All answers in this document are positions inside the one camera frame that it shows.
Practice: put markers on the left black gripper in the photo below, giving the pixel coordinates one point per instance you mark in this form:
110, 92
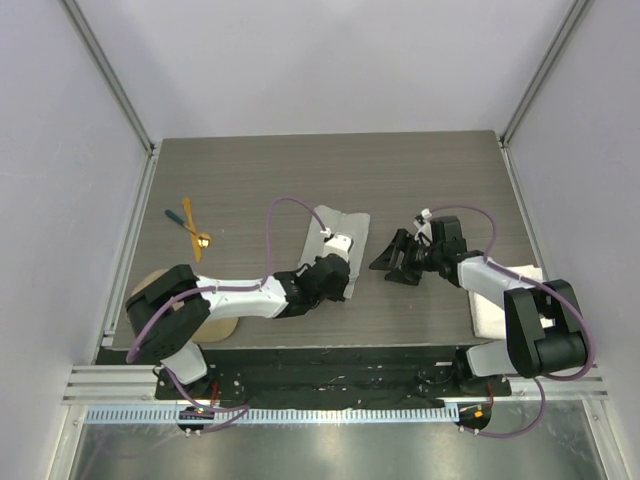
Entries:
338, 294

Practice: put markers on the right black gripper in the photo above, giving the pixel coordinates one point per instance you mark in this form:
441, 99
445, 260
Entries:
388, 259

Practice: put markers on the grey cloth napkin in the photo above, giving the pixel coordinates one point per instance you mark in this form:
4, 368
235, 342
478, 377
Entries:
354, 225

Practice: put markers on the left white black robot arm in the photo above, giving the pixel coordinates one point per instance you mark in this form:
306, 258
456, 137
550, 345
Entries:
167, 313

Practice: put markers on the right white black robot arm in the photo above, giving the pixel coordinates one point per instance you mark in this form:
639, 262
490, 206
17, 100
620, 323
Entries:
545, 331

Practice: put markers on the beige cap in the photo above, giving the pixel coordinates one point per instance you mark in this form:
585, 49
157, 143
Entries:
209, 332

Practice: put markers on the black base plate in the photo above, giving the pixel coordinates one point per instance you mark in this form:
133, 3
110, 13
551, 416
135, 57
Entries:
337, 378

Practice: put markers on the white slotted cable duct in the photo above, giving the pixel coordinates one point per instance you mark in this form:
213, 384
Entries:
187, 415

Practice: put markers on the right aluminium frame post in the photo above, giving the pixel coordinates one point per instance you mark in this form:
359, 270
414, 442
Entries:
562, 37

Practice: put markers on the aluminium frame post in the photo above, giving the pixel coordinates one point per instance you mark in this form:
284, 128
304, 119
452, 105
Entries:
562, 37
100, 60

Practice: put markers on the left aluminium frame post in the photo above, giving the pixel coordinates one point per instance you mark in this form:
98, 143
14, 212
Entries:
100, 60

